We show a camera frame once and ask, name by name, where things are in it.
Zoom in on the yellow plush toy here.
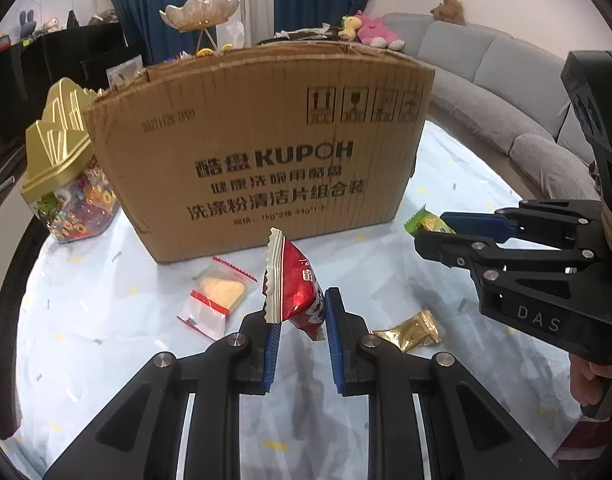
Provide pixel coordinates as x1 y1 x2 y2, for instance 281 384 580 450
338 15 362 41

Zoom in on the person's right hand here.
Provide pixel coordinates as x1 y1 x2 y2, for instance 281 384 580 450
568 354 612 406

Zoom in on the light blue tablecloth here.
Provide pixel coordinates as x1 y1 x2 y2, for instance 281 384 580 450
0 119 592 480

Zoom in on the grey rabbit plush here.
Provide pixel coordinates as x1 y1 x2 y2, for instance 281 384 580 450
18 9 37 40

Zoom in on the brown teddy bear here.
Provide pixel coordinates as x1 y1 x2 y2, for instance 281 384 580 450
431 0 466 26

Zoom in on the two tier snack bowl stand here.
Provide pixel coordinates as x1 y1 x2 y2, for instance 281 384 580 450
158 0 240 56

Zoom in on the red white candy packet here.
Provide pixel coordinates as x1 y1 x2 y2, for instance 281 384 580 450
263 228 326 341

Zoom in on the black piano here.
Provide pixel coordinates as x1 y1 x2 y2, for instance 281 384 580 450
15 23 142 102

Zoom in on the small green candy packet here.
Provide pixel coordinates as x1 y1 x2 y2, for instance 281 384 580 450
404 207 455 237

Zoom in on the clear zip bag with cookie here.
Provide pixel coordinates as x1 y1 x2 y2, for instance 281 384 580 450
177 257 258 340

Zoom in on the gold lid candy container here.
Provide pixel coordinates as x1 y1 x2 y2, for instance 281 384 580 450
21 78 118 244

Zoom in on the gold foil candy packet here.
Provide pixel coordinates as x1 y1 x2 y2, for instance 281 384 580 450
371 310 443 353

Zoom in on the grey sectional sofa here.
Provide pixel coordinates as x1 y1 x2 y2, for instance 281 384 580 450
383 13 600 200

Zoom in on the pink plush toy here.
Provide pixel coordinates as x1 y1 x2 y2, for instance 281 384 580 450
356 12 405 51

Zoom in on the brown cardboard box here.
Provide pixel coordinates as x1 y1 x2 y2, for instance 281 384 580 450
82 41 435 263

